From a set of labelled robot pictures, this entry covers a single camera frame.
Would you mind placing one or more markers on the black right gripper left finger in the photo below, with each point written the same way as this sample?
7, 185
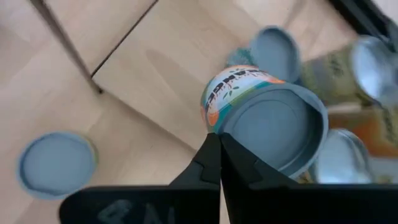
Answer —
192, 202

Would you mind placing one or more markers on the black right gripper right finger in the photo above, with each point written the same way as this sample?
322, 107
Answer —
264, 202

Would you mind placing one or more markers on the carrots can grey lid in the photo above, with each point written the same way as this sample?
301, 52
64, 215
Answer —
267, 127

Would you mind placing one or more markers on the tall yellow label can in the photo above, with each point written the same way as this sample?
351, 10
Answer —
342, 155

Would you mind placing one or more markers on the tall green beans can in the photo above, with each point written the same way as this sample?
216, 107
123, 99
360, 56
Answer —
354, 137

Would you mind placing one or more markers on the short yellow mushroom can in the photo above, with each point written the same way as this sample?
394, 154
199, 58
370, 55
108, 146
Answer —
56, 165

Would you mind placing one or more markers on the short salmon can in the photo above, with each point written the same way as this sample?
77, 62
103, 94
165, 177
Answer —
275, 53

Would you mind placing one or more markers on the tall peas can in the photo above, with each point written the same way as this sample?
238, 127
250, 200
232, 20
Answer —
373, 65

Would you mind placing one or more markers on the wooden shelf with black frame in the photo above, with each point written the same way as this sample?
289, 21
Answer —
155, 62

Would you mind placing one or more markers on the black aluminium rig frame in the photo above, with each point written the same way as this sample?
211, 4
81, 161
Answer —
367, 15

